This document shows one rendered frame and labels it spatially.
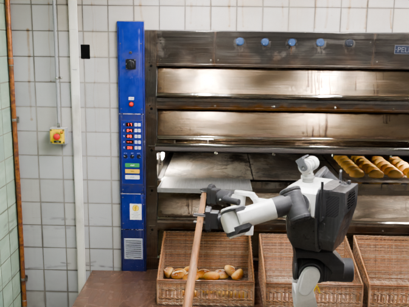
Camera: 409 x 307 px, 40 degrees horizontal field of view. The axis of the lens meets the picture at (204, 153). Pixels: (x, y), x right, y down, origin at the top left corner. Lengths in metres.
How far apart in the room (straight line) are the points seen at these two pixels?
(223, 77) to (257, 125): 0.36
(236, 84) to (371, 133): 0.88
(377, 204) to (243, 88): 1.12
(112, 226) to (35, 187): 0.54
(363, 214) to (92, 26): 2.03
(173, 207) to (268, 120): 0.81
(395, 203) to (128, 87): 1.82
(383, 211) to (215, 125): 1.19
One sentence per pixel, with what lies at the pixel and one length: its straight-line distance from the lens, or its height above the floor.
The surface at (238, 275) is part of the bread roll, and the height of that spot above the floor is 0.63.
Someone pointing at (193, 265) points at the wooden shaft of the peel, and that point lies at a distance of 2.16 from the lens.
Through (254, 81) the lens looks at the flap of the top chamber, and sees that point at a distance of 3.42.
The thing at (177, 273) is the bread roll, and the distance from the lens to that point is 3.51.
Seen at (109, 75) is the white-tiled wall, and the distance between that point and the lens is 3.47.
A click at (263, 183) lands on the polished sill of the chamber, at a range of 3.52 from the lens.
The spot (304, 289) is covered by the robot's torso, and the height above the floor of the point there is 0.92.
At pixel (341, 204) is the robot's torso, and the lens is 2.52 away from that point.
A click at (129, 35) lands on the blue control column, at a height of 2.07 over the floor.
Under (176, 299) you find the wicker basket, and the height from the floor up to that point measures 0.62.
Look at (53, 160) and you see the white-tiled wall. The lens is 3.63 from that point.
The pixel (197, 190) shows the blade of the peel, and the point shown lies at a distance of 3.22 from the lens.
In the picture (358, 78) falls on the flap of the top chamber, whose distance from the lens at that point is 3.52.
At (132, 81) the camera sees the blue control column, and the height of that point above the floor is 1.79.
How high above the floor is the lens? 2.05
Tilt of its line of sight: 12 degrees down
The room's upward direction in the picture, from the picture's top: 1 degrees clockwise
